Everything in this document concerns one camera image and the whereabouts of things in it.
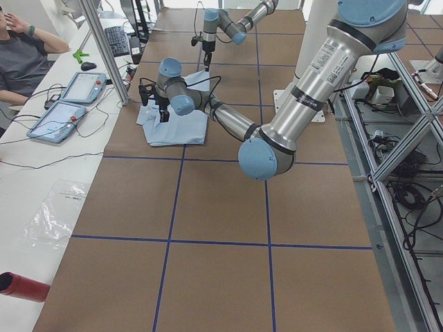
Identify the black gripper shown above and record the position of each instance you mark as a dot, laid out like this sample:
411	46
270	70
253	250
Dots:
161	102
208	47

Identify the light blue button shirt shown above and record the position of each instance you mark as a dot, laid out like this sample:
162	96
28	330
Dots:
185	126

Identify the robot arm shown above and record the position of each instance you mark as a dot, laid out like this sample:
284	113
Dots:
357	29
215	19

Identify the upper teach pendant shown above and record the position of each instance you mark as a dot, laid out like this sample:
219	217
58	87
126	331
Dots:
84	88

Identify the teach pendant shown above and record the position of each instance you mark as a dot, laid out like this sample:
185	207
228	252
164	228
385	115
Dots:
58	122
84	88

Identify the black keyboard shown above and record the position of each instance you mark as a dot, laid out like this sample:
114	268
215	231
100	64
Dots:
117	40

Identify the black computer mouse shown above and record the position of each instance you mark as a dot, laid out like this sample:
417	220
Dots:
87	66

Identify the green plastic tool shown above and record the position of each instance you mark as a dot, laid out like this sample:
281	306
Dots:
79	55

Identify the lower teach pendant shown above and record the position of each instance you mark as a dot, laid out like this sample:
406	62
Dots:
58	122

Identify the person in grey shirt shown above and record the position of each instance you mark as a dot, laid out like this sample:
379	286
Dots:
24	57

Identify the clear plastic bag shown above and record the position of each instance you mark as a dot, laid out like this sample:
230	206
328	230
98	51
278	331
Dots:
54	221

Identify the red cylinder bottle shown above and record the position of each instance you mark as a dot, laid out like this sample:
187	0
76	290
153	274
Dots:
15	285

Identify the white camera post base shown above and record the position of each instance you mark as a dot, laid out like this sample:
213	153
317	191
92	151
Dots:
301	69

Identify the aluminium frame post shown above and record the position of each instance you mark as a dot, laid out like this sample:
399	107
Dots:
98	33

